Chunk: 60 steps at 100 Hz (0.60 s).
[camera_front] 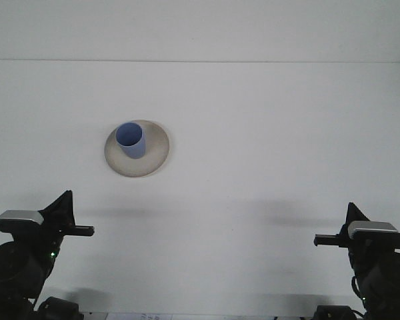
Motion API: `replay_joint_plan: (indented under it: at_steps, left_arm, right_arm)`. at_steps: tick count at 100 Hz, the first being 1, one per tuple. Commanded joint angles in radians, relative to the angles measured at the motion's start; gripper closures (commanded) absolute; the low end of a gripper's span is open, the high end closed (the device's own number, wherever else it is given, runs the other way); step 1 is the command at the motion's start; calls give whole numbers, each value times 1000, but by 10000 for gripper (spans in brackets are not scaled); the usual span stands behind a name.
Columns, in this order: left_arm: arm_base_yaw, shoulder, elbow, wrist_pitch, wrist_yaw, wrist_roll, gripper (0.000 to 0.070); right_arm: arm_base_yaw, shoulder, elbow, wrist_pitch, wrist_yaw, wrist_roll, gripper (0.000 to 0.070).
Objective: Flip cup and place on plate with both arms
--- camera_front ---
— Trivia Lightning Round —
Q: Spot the pale blue cup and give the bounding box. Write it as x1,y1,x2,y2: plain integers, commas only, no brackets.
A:
115,122,147,160

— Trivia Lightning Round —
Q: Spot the pale round plate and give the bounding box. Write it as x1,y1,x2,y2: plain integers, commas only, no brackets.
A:
103,119,171,179

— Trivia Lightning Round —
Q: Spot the white paper sheet with writing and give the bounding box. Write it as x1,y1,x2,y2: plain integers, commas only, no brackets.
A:
105,312,174,320

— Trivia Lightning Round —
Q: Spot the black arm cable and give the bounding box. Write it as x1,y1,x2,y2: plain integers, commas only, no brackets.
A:
351,275,367,316

